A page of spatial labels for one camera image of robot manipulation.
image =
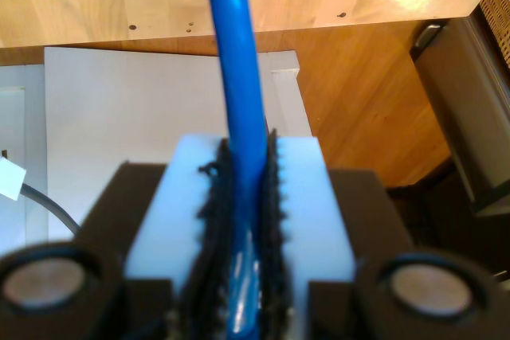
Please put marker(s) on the woven wicker basket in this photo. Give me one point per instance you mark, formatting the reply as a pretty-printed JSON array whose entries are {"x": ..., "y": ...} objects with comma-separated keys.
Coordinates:
[{"x": 498, "y": 21}]

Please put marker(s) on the white furniture panel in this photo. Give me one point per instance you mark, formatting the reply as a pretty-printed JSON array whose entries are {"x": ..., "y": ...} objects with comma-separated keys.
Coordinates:
[{"x": 139, "y": 109}]

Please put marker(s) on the dark grey cabinet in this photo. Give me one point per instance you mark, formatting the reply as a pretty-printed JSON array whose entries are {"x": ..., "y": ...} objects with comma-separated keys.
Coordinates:
[{"x": 478, "y": 137}]

